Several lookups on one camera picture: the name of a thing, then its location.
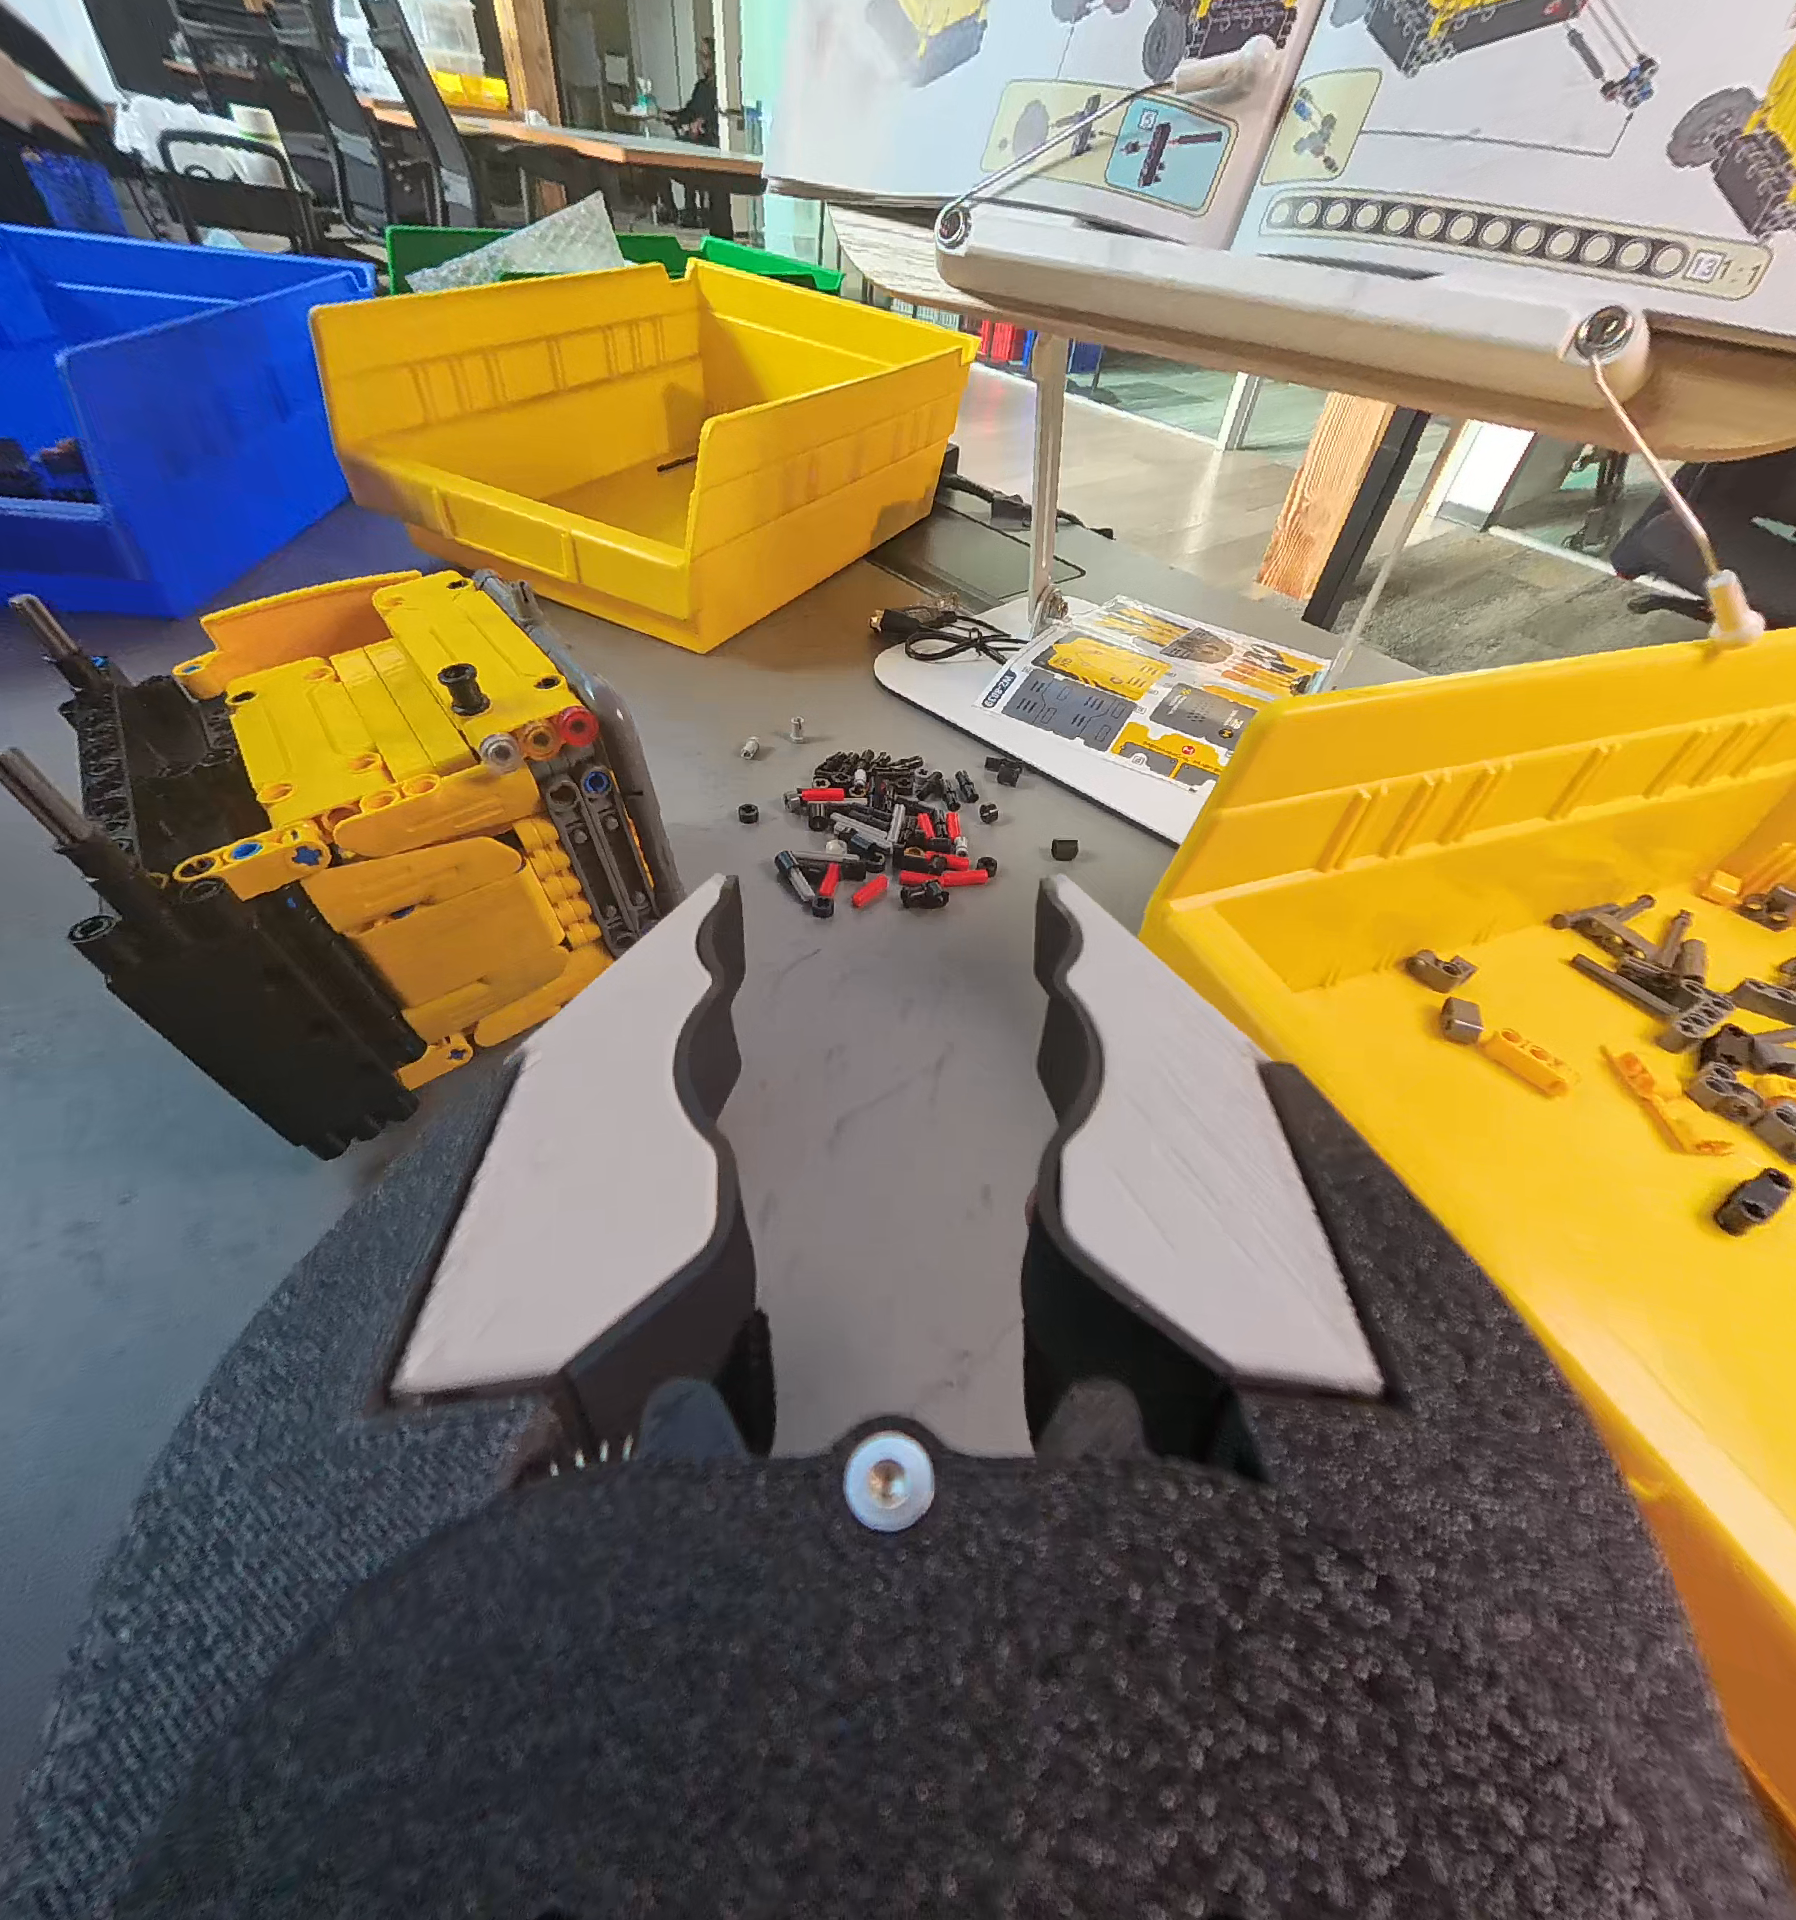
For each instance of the wooden stand board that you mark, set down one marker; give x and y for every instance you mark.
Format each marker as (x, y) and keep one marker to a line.
(1768, 405)

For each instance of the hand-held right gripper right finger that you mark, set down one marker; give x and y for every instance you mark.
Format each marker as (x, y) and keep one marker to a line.
(1197, 1199)

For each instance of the blue mesh crate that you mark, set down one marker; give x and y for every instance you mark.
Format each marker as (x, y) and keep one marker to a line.
(72, 192)

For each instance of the yellow parts bin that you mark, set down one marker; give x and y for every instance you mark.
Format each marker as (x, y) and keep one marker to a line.
(1438, 1349)
(537, 389)

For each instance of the green plastic bin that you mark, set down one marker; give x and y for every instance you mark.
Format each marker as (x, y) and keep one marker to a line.
(417, 255)

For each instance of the wooden pillar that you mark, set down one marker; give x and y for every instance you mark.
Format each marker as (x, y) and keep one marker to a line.
(1326, 495)

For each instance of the blue plastic bin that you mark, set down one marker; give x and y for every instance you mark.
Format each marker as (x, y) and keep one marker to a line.
(238, 419)

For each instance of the lego instruction booklet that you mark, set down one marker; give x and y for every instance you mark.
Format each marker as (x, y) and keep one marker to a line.
(1438, 90)

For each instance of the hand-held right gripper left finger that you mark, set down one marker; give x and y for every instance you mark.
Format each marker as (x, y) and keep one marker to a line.
(567, 1199)

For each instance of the white book stand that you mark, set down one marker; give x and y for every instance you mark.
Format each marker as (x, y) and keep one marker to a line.
(1287, 315)

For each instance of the clear bubble wrap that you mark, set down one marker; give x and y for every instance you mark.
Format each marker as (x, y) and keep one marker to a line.
(537, 246)

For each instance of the long wood top desk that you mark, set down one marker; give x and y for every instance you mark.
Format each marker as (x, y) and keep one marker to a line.
(613, 146)

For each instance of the yellow grey sticker sheet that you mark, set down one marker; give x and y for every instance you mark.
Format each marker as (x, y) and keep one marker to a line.
(1123, 704)

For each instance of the yellow black lego model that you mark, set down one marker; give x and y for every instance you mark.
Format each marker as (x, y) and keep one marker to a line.
(387, 900)

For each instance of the heap of small lego parts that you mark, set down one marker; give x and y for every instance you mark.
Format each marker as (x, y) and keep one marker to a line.
(1662, 990)

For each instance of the heap of dark lego parts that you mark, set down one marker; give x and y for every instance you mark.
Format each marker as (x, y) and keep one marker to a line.
(12, 468)

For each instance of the pile of black red pins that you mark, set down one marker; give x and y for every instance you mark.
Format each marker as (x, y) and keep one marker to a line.
(898, 840)

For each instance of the black office chair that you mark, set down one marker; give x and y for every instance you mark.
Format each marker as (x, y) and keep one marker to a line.
(387, 105)
(238, 187)
(1768, 509)

